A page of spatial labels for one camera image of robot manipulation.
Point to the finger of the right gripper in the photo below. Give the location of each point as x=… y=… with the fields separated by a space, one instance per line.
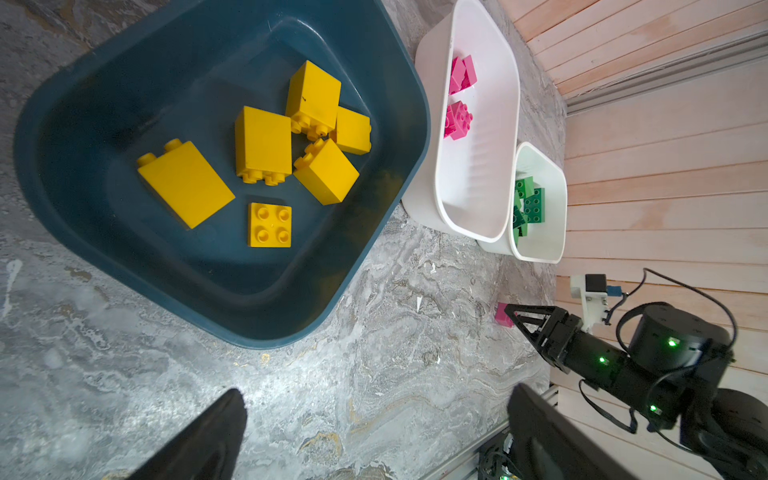
x=534 y=314
x=533 y=327

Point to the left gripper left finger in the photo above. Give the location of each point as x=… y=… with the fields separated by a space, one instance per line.
x=207 y=448

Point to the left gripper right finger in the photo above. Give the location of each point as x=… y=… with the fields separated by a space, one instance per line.
x=548 y=446

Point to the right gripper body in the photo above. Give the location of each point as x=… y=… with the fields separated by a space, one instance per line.
x=563 y=344

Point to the dark green lego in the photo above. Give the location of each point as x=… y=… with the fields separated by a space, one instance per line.
x=534 y=206

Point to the yellow lego front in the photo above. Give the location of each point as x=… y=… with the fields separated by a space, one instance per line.
x=313 y=101
x=269 y=226

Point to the yellow lego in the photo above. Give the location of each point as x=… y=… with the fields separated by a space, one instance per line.
x=186 y=182
x=325 y=171
x=313 y=101
x=263 y=147
x=269 y=226

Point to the pink lego front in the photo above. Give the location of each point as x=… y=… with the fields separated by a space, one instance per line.
x=462 y=75

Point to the pink lego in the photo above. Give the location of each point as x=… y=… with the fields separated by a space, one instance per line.
x=462 y=75
x=502 y=318

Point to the yellow lego brick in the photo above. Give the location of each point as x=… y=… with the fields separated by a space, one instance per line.
x=352 y=132

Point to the pink lego brick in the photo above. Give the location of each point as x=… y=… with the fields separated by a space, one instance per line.
x=458 y=121

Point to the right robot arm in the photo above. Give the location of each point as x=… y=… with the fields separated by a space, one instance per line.
x=665 y=364

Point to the pink lego far right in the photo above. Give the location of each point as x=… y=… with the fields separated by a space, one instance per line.
x=502 y=318

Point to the white bin right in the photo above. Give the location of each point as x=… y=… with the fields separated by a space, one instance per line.
x=536 y=230

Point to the white bin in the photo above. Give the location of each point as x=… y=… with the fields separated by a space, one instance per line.
x=536 y=230
x=464 y=186

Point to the white bin middle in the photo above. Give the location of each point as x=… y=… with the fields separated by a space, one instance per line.
x=464 y=186

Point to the teal plastic bin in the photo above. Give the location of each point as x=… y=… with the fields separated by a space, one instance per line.
x=185 y=72

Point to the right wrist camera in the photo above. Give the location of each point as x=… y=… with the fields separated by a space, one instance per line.
x=593 y=291

